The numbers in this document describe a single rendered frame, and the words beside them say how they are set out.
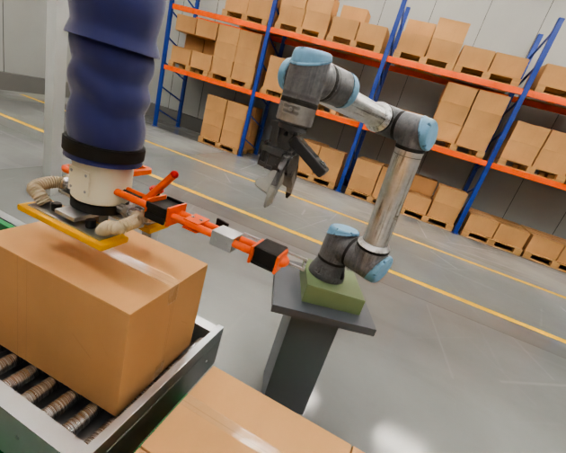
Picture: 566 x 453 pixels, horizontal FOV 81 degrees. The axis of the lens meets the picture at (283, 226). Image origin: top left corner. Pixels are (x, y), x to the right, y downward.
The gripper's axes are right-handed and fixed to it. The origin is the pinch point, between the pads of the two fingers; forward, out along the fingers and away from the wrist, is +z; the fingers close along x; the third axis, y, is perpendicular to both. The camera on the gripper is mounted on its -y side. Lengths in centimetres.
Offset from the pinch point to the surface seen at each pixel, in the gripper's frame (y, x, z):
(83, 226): 52, 12, 25
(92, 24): 55, 12, -29
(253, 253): 1.7, 3.5, 14.5
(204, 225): 20.3, -0.2, 14.5
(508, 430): -152, -146, 134
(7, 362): 69, 23, 80
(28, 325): 64, 20, 64
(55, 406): 43, 25, 80
